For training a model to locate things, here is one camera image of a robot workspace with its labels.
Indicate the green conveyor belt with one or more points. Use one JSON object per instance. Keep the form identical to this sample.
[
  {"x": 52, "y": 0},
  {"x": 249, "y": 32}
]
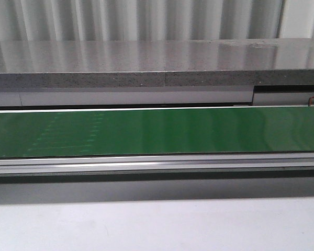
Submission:
[{"x": 156, "y": 131}]

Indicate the grey speckled stone counter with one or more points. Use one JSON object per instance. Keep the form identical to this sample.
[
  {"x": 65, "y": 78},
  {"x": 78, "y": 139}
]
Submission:
[{"x": 93, "y": 64}]

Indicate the white pleated curtain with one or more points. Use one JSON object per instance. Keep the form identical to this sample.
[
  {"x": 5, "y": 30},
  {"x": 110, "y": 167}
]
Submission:
[{"x": 154, "y": 20}]

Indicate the silver conveyor frame rail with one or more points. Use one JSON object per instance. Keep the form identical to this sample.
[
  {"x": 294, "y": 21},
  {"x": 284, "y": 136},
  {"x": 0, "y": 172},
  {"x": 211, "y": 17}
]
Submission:
[{"x": 156, "y": 162}]

